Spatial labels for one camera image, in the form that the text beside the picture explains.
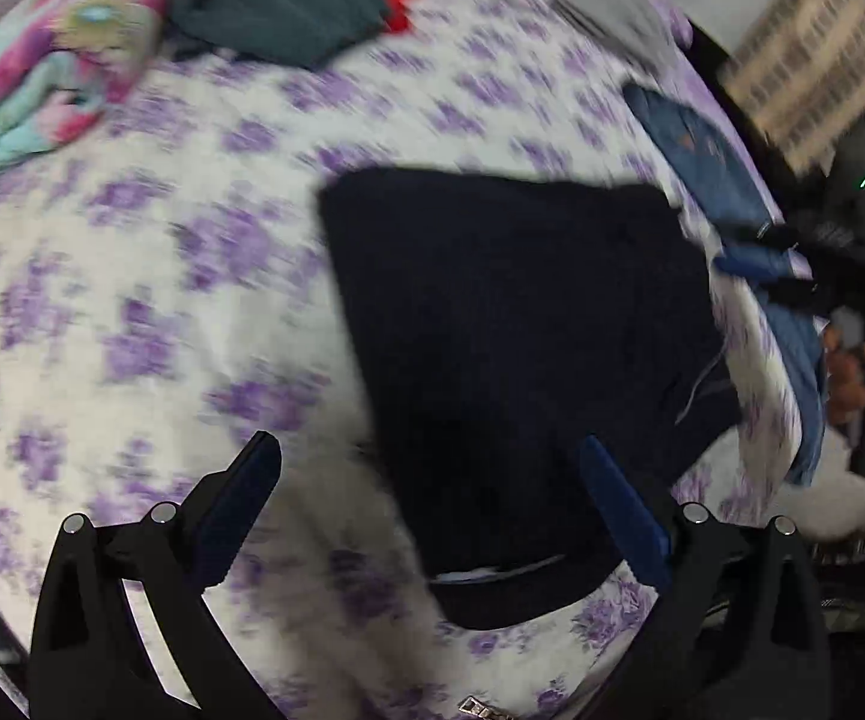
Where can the purple floral bed sheet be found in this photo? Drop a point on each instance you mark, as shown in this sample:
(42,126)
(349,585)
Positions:
(177,277)

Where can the black pants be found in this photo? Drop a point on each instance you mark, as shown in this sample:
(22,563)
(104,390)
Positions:
(522,360)

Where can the purple pillow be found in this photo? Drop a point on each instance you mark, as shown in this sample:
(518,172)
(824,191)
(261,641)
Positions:
(683,15)

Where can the folded floral quilt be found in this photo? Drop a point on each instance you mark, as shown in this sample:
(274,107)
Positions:
(49,52)

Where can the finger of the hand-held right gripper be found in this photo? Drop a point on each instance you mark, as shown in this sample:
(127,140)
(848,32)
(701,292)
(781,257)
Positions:
(800,294)
(755,261)

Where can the red garment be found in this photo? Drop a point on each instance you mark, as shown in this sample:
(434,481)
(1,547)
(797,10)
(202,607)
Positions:
(398,0)

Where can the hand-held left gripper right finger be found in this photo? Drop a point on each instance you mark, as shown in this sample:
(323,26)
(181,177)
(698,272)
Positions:
(620,510)

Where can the grey folded garment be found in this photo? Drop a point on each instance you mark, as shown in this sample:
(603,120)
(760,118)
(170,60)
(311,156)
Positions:
(620,15)

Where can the blue jeans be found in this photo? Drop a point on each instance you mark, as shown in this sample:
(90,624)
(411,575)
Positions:
(710,157)

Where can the dark green garment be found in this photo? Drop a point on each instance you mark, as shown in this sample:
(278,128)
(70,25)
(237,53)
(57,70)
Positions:
(282,7)

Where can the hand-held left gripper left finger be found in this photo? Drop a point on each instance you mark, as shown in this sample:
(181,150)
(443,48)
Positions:
(237,510)

